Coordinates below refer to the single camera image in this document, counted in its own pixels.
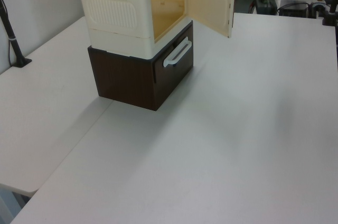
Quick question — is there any dark brown drawer box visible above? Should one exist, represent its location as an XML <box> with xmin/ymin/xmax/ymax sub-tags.
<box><xmin>87</xmin><ymin>19</ymin><xmax>195</xmax><ymax>113</ymax></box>

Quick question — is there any black camera stand pole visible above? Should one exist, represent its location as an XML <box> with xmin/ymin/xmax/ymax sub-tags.
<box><xmin>0</xmin><ymin>0</ymin><xmax>33</xmax><ymax>69</ymax></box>

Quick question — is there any cream cabinet door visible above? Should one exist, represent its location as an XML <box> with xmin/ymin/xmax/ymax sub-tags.
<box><xmin>183</xmin><ymin>0</ymin><xmax>236</xmax><ymax>40</ymax></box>

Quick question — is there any white drawer handle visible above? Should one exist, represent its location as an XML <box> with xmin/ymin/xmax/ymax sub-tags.
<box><xmin>163</xmin><ymin>36</ymin><xmax>192</xmax><ymax>68</ymax></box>

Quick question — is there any emergency stop button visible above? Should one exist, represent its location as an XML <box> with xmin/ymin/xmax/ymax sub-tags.
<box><xmin>309</xmin><ymin>0</ymin><xmax>327</xmax><ymax>19</ymax></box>

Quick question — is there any black controller box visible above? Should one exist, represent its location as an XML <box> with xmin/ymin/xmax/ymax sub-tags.
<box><xmin>279</xmin><ymin>0</ymin><xmax>309</xmax><ymax>17</ymax></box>

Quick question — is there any black power box green switch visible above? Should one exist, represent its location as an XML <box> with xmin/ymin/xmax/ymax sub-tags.
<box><xmin>254</xmin><ymin>0</ymin><xmax>278</xmax><ymax>15</ymax></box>

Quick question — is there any dark brown drawer front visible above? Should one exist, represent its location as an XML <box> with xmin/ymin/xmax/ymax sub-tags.
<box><xmin>152</xmin><ymin>20</ymin><xmax>195</xmax><ymax>85</ymax></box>

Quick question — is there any cream plastic cabinet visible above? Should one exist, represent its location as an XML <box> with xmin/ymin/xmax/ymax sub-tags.
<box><xmin>76</xmin><ymin>0</ymin><xmax>193</xmax><ymax>60</ymax></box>

